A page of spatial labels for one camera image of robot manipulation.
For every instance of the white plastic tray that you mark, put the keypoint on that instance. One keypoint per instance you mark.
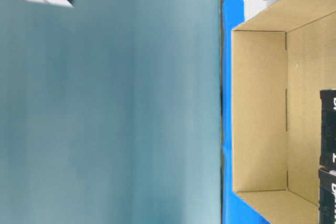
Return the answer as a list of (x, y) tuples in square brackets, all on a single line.
[(260, 6)]

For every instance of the brown open cardboard box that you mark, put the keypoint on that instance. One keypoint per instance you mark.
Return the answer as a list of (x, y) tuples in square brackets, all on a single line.
[(281, 59)]

